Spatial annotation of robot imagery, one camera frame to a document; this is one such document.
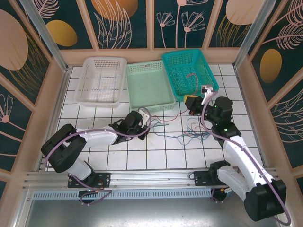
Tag thin blue cable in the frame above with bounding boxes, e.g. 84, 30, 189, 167
151, 120, 171, 137
174, 118, 206, 148

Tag white plastic basket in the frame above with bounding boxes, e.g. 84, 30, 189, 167
75, 56, 128, 109

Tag teal plastic basket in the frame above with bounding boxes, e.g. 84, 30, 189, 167
161, 49, 219, 103

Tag light green plastic basket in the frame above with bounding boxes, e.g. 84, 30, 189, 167
125, 60, 176, 114

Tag grey metal sheet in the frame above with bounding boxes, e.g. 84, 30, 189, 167
14, 198, 292, 227

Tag black round controller board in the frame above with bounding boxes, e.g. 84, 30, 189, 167
211, 188, 234, 203
79, 189, 101, 206

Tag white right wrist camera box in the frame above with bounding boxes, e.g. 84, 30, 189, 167
200, 84, 215, 105

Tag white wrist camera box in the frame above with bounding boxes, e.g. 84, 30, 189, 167
138, 107, 152, 123
200, 84, 215, 105

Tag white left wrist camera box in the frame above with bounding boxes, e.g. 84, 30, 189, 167
138, 107, 152, 123

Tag aluminium table side rail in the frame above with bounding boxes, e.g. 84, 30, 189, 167
234, 67, 268, 167
35, 67, 71, 171

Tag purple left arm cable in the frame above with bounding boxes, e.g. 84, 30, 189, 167
44, 106, 152, 206

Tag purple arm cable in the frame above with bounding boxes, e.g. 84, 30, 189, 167
200, 98, 292, 225
44, 106, 152, 206

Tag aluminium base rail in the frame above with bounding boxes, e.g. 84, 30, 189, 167
22, 167, 283, 190

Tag grey slotted cable duct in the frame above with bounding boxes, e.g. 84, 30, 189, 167
32, 190, 214, 200

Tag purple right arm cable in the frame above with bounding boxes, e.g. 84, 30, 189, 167
200, 98, 292, 225

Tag aluminium frame post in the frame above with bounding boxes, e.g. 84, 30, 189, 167
18, 0, 69, 71
233, 0, 277, 69

